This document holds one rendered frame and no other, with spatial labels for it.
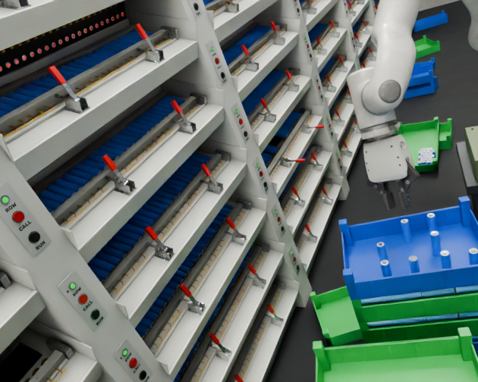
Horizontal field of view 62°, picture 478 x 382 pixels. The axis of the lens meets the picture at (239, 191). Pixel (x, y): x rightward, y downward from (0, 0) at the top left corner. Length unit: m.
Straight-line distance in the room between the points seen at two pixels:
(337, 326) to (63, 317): 1.02
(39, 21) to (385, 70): 0.66
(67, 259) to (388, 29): 0.80
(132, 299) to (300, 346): 0.79
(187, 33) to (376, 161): 0.59
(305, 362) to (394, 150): 0.83
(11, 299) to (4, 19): 0.45
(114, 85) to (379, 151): 0.61
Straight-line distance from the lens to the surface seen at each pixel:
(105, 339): 0.86
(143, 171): 0.93
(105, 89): 0.90
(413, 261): 0.93
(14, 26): 0.80
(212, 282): 1.14
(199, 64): 1.16
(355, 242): 1.10
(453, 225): 1.11
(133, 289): 0.93
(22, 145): 0.77
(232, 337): 1.25
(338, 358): 0.95
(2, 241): 0.72
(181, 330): 1.06
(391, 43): 0.93
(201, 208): 1.08
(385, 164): 0.98
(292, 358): 1.52
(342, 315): 1.57
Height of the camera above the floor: 1.19
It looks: 28 degrees down
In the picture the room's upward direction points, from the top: 23 degrees counter-clockwise
